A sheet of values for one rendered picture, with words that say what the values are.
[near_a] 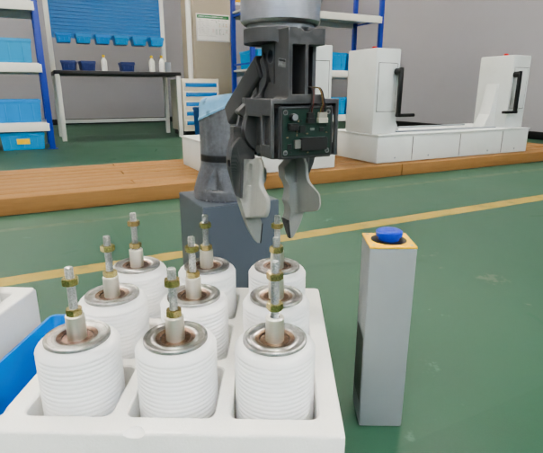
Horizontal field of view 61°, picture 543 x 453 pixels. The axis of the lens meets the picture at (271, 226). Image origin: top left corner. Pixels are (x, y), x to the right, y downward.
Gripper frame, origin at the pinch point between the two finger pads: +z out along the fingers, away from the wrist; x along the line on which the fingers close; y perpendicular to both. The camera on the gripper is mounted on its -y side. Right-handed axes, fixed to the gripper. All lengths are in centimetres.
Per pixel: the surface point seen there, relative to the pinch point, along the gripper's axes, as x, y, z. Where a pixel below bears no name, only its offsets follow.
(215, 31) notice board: 210, -610, -94
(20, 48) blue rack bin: -31, -459, -52
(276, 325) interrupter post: -0.2, 1.7, 11.4
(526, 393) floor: 52, -1, 39
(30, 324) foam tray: -28, -44, 27
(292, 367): -0.1, 5.5, 14.7
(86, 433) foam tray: -21.4, -1.7, 21.0
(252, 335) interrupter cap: -2.2, -0.8, 13.4
